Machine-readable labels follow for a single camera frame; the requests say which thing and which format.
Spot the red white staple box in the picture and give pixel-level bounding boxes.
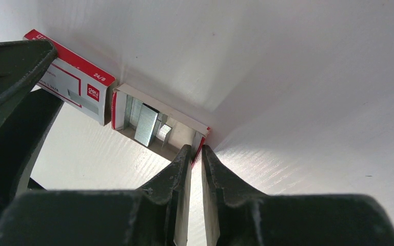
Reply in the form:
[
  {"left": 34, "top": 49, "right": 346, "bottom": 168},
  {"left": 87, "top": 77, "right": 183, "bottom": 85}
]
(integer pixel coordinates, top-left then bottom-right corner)
[{"left": 23, "top": 29, "right": 116, "bottom": 126}]

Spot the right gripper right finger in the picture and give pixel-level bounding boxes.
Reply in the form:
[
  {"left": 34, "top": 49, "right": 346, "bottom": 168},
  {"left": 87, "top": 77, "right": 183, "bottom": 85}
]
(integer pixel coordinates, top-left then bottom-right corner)
[{"left": 201, "top": 145, "right": 394, "bottom": 245}]

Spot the staple box tray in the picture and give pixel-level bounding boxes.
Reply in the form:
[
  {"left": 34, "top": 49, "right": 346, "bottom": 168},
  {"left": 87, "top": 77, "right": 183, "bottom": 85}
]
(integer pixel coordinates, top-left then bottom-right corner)
[{"left": 111, "top": 84, "right": 211, "bottom": 163}]

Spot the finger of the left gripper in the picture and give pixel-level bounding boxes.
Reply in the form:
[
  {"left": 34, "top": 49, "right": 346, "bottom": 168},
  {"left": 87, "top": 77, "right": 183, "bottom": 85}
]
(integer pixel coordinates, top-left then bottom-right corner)
[
  {"left": 0, "top": 39, "right": 57, "bottom": 128},
  {"left": 0, "top": 89, "right": 64, "bottom": 216}
]

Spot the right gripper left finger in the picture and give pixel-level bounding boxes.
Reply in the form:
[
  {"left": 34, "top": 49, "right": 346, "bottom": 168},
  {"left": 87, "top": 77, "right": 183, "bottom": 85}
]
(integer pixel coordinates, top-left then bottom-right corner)
[{"left": 0, "top": 145, "right": 191, "bottom": 245}]

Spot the small silver staple piece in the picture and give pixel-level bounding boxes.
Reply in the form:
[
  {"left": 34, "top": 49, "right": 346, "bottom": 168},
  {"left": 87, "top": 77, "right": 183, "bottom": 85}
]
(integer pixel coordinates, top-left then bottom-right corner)
[{"left": 156, "top": 124, "right": 172, "bottom": 142}]

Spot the silver staple strip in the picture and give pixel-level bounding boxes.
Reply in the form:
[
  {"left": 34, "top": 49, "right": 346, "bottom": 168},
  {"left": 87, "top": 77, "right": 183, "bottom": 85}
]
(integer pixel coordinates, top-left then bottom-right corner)
[
  {"left": 124, "top": 95, "right": 143, "bottom": 130},
  {"left": 134, "top": 104, "right": 160, "bottom": 147}
]

